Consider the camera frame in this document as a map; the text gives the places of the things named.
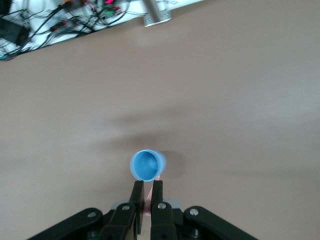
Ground blue plastic cup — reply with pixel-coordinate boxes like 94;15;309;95
129;148;167;182

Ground brown table cover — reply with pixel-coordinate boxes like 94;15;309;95
0;0;320;240

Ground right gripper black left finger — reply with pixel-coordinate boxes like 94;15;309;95
99;180;146;240

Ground black electronics box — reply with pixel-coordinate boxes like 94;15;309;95
0;17;30;49

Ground grey metal camera bracket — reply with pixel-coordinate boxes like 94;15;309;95
142;0;173;28

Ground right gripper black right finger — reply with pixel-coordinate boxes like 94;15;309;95
149;179;176;240

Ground black cable tangle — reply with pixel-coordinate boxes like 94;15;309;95
0;0;147;61

